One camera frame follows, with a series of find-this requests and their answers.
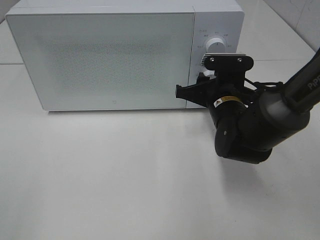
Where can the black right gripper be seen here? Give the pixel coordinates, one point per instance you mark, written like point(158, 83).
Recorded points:
point(208, 88)

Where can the white microwave door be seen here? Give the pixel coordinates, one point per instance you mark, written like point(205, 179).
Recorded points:
point(80, 62)

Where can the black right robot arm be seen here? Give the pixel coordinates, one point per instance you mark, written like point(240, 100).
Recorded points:
point(251, 121)

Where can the upper white power knob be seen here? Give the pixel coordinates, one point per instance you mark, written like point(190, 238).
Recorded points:
point(216, 45)

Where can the white timer knob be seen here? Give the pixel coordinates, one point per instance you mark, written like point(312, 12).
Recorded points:
point(209, 73)

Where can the white microwave oven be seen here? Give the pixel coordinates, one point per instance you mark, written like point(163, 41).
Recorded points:
point(211, 18)

